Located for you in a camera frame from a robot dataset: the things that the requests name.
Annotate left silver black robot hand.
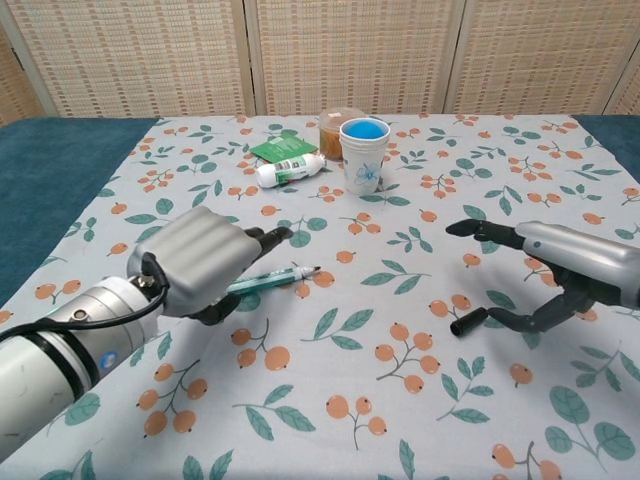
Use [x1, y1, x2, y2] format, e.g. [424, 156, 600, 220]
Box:
[125, 207, 295, 326]

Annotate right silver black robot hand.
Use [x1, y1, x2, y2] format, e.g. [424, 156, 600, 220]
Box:
[444, 218, 640, 334]

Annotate green white marker pen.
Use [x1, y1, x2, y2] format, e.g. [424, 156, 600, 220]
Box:
[227, 264, 322, 297]

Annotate white bottle green label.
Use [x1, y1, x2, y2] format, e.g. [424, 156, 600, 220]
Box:
[255, 152, 329, 190]

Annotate green foil packet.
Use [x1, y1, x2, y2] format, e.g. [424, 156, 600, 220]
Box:
[249, 130, 321, 163]

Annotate clear jar brown contents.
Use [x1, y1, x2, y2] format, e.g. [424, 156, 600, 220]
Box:
[319, 106, 372, 162]

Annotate white paper cup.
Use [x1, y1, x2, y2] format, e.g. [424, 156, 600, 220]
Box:
[339, 117, 391, 197]

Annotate blue ball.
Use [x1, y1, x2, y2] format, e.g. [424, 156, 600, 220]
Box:
[344, 119, 386, 142]

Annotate floral print tablecloth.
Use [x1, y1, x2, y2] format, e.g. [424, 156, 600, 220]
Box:
[0, 113, 640, 480]

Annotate woven bamboo folding screen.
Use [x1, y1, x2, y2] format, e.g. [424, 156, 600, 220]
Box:
[0, 0, 640, 127]

